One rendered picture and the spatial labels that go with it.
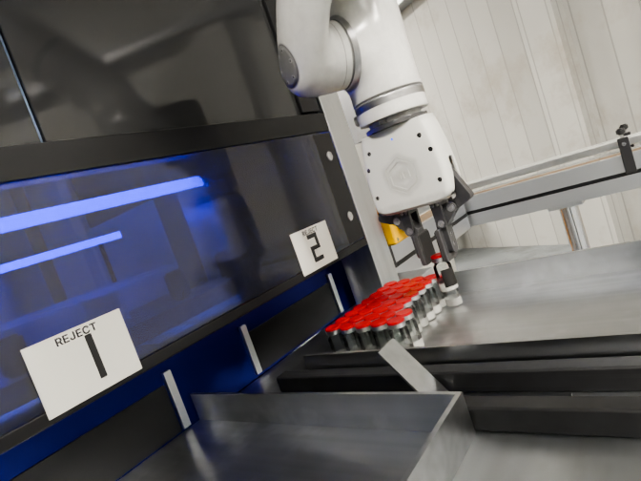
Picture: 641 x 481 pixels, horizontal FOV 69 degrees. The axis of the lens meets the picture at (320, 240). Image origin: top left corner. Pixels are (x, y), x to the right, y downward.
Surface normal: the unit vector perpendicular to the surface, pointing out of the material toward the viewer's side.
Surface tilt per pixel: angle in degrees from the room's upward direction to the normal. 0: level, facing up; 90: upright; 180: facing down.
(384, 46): 90
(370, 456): 0
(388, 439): 0
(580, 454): 0
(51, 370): 90
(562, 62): 90
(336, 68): 127
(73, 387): 90
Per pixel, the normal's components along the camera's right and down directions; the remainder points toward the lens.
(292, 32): -0.70, 0.44
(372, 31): 0.26, -0.03
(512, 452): -0.33, -0.94
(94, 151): 0.76, -0.20
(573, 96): -0.87, 0.33
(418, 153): -0.51, 0.24
